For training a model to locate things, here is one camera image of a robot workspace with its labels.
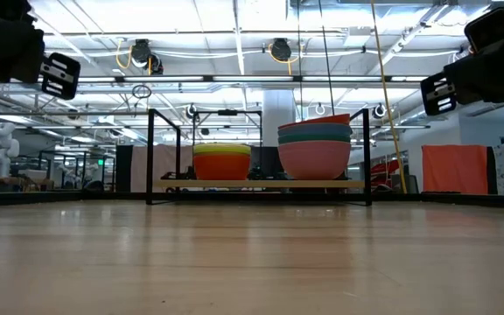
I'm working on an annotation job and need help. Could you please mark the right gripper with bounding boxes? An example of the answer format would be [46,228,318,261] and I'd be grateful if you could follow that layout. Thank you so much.
[420,32,504,117]

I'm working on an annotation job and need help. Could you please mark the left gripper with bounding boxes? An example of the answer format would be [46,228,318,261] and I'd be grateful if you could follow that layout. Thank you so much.
[0,15,81,101]

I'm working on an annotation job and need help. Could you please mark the red-orange bowl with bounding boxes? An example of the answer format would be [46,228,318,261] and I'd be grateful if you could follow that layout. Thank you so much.
[277,113,351,130]

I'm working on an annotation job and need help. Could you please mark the grey-blue bowl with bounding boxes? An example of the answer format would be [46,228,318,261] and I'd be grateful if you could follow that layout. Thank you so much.
[277,122,353,137]

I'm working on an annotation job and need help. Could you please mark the teal green bowl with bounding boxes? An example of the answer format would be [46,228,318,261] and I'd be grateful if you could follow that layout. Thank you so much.
[277,132,353,145]

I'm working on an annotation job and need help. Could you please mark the pink bowl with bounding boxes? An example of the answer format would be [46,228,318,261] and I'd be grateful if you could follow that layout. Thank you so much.
[277,139,353,180]

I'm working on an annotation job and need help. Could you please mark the yellow bowl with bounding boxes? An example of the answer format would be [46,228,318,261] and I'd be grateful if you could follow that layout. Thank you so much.
[192,143,252,158]

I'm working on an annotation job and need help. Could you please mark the orange straight-sided bowl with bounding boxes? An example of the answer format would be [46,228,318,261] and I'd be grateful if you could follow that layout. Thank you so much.
[192,152,252,181]

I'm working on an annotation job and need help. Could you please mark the orange cloth panel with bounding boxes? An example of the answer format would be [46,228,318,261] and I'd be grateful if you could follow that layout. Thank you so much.
[421,144,490,195]

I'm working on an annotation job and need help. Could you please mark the red background object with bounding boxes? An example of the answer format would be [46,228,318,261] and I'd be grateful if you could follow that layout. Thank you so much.
[367,159,404,187]

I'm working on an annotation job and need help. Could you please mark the black divider panel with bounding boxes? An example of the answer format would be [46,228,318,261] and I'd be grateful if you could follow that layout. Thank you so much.
[115,143,135,193]

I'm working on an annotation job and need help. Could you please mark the beige divider panel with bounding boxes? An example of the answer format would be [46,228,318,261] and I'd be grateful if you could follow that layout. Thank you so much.
[131,143,194,193]

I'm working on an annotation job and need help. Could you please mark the white building column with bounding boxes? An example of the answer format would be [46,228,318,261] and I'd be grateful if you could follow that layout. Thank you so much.
[262,89,297,148]

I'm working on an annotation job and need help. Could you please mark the long ceiling light bar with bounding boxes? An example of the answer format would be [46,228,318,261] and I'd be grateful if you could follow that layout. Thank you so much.
[76,74,428,84]

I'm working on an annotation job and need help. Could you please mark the silver ventilation duct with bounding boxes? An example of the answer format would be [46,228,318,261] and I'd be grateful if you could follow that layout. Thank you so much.
[398,98,467,126]

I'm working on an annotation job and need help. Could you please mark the yellow hanging cable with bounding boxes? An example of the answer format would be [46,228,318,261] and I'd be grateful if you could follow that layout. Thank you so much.
[369,0,408,194]

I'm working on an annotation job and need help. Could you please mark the black hanging cable loop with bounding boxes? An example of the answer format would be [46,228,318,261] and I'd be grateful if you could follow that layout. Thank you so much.
[130,83,153,100]

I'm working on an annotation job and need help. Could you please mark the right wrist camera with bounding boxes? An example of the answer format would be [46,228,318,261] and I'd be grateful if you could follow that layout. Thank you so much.
[464,7,504,54]

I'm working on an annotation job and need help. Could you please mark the black table edge rail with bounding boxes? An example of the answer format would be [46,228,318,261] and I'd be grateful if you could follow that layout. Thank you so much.
[0,191,504,208]

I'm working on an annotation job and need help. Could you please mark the thin black hanging cable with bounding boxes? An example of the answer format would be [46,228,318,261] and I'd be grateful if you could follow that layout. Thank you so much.
[318,0,337,116]

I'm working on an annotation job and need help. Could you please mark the black background rig frame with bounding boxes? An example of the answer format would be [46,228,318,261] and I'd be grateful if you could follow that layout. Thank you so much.
[192,108,263,146]

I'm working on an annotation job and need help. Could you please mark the black frame wooden shelf rack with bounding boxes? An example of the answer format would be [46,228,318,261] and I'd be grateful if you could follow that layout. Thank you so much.
[145,107,374,207]

